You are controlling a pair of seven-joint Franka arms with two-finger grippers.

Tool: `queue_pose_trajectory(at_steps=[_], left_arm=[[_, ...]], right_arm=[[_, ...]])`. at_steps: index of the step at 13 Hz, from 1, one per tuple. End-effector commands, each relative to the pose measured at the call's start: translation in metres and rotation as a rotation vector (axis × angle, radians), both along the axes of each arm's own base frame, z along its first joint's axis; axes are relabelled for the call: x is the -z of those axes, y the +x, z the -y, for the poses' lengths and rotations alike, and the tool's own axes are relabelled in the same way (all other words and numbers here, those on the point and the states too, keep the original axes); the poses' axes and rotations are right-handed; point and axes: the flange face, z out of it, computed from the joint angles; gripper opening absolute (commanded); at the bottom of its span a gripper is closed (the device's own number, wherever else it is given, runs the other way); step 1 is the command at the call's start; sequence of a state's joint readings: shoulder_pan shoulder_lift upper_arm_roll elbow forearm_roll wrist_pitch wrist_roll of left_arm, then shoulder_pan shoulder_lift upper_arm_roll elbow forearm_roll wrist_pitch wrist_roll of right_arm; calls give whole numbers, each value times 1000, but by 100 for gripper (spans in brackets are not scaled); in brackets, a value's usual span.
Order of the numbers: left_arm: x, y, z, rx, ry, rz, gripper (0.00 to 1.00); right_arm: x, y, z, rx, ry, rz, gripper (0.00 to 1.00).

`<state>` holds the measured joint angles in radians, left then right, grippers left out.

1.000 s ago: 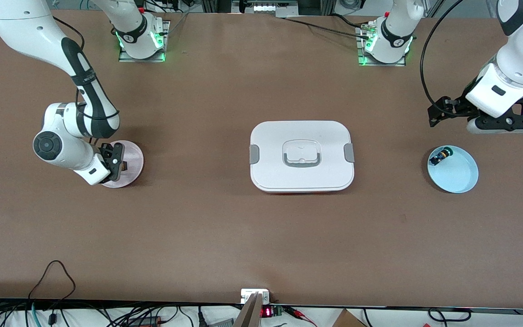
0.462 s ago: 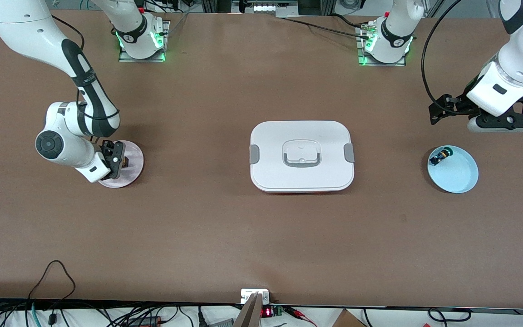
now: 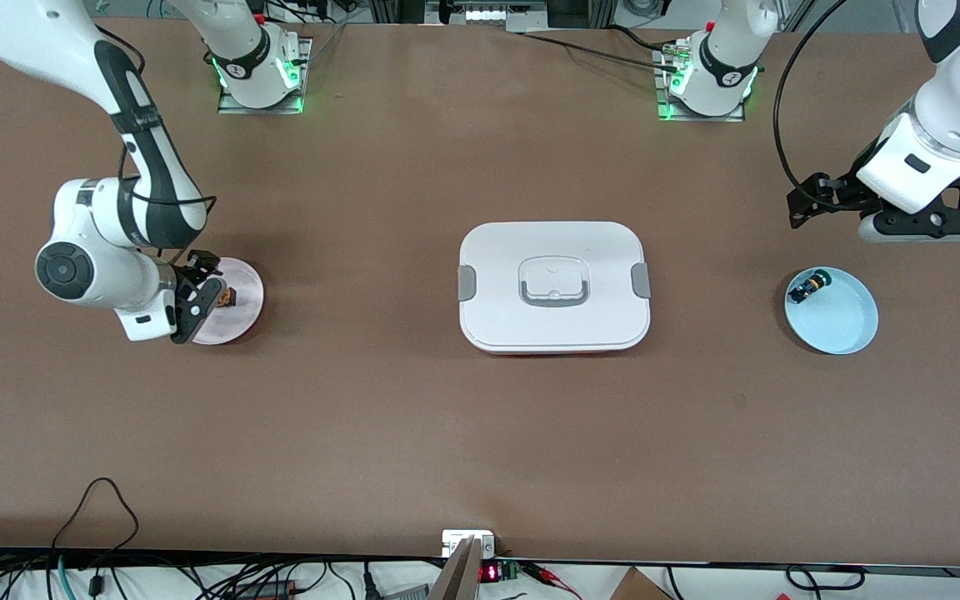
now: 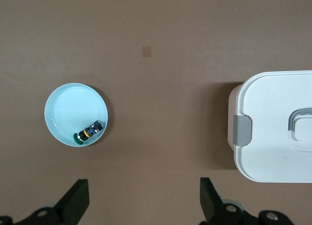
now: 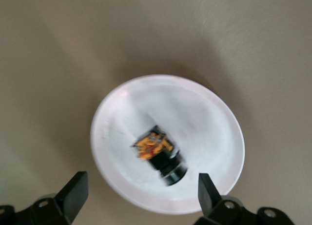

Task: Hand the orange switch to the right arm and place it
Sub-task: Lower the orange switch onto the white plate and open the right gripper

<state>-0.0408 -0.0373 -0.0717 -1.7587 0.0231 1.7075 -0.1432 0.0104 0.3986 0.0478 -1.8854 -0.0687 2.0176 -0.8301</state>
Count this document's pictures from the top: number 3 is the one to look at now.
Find pink round plate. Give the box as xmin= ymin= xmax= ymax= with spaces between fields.
xmin=190 ymin=257 xmax=265 ymax=346

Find light blue round plate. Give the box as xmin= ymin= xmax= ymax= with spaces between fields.
xmin=784 ymin=266 xmax=879 ymax=356

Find black power adapter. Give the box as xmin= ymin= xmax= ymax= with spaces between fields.
xmin=234 ymin=579 xmax=293 ymax=599

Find white lidded storage box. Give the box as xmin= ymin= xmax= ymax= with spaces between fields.
xmin=457 ymin=221 xmax=653 ymax=357

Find small white clamp block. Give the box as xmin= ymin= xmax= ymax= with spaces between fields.
xmin=442 ymin=530 xmax=496 ymax=559

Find white background device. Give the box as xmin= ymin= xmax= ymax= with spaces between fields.
xmin=463 ymin=7 xmax=548 ymax=22

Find brown cardboard piece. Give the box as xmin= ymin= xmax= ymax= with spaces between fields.
xmin=609 ymin=567 xmax=673 ymax=600

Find red clip test leads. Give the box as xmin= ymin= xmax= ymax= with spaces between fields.
xmin=526 ymin=562 xmax=581 ymax=599

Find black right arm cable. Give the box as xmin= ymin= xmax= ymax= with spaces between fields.
xmin=95 ymin=25 xmax=218 ymax=251

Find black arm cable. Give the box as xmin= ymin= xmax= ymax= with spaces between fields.
xmin=95 ymin=25 xmax=218 ymax=251
xmin=773 ymin=0 xmax=852 ymax=191

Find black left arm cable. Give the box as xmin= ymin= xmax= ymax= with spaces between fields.
xmin=773 ymin=0 xmax=852 ymax=191

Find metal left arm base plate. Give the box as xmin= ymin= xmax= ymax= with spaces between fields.
xmin=655 ymin=48 xmax=746 ymax=123

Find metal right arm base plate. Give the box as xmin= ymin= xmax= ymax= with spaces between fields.
xmin=217 ymin=37 xmax=313 ymax=115

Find thin black looped cable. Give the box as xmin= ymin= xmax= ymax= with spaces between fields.
xmin=51 ymin=477 xmax=141 ymax=555

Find black base supply cable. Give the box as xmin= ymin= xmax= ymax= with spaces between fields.
xmin=522 ymin=32 xmax=683 ymax=72

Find grey box lid handle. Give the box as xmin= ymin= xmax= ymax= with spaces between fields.
xmin=517 ymin=255 xmax=591 ymax=309

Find black coiled cable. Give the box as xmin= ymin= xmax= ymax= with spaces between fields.
xmin=784 ymin=565 xmax=868 ymax=591

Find aluminium camera mount post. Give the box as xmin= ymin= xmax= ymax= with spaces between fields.
xmin=428 ymin=536 xmax=481 ymax=600

